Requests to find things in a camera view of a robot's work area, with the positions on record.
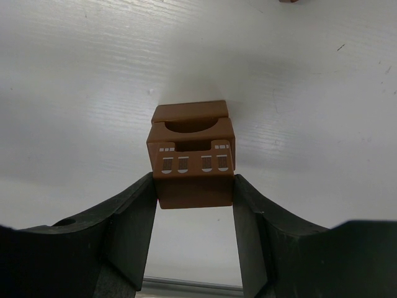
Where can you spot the front aluminium rail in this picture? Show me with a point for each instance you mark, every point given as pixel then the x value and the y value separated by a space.
pixel 153 282

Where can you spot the U-shaped brown wood block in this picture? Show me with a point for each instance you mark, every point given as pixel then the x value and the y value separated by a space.
pixel 191 135

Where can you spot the notched brown wood block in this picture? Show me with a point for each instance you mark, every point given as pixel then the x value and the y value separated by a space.
pixel 198 178

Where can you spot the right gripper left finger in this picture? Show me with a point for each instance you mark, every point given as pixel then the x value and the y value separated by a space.
pixel 100 252

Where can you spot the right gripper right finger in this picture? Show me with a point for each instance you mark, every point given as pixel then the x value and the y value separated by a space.
pixel 284 255

